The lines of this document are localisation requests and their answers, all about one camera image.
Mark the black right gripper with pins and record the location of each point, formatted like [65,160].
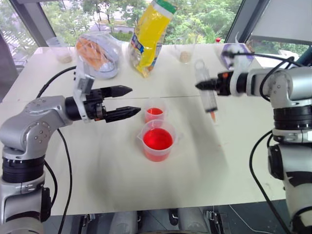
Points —
[224,84]

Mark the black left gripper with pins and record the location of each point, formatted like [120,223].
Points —
[95,104]

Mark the clear plastic syringe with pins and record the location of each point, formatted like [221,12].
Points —
[210,102]

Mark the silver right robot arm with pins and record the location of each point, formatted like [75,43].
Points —
[287,97]

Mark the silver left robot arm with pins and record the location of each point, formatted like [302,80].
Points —
[31,122]

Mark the clear cup with beige grains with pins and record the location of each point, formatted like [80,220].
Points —
[62,52]
[184,54]

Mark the small clear cup red liquid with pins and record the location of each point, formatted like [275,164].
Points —
[155,113]

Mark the large measuring cup red liquid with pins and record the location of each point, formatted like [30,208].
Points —
[157,143]

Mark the purple white package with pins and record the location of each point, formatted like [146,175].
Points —
[240,57]

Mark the red capped bottle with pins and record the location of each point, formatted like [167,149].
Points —
[218,40]

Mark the clear plastic bag of bread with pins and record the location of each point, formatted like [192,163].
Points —
[102,53]

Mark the yellow snack bag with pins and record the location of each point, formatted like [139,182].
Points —
[150,41]

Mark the teal object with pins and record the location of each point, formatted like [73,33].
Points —
[306,59]

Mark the dark grey panel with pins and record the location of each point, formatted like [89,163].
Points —
[7,68]

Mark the grey rounded robot leg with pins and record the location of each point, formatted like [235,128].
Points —
[192,220]
[124,223]

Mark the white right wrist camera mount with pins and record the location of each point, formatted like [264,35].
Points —
[235,73]

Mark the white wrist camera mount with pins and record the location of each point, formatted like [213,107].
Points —
[235,73]
[81,84]

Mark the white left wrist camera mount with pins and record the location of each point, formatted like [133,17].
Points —
[81,84]

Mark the dark window frame post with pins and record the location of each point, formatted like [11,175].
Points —
[246,19]
[31,22]

